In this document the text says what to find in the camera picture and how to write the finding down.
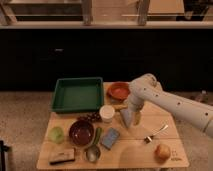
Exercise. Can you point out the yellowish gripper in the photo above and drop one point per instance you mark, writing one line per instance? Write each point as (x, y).
(136, 118)

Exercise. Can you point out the grey blue towel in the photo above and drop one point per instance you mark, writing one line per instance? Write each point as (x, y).
(126, 117)

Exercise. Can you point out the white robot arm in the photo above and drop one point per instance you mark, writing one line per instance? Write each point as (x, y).
(144, 88)

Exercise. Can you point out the orange bowl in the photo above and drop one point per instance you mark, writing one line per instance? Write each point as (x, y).
(118, 90)

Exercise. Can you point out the purple bowl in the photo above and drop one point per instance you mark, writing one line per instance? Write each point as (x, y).
(81, 133)

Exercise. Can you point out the yellow small object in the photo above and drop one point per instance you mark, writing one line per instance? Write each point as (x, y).
(120, 107)

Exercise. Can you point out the silver fork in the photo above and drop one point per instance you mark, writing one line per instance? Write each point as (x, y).
(150, 138)

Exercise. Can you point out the white cup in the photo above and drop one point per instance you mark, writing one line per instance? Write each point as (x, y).
(107, 113)

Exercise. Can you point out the blue sponge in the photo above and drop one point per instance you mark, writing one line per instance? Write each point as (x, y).
(110, 138)

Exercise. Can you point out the bunch of dark grapes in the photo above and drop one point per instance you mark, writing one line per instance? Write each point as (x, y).
(93, 117)

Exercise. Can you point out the wooden folding table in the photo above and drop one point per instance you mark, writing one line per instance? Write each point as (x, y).
(129, 152)

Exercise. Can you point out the orange fruit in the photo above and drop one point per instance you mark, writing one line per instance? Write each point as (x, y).
(163, 151)

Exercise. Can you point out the green plastic tray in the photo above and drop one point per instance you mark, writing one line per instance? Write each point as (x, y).
(73, 95)

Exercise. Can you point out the small green cup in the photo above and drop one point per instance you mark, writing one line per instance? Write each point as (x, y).
(56, 135)

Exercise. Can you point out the wooden block brush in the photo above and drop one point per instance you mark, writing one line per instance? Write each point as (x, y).
(62, 156)

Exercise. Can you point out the metal spoon green handle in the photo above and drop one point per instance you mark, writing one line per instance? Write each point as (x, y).
(93, 152)

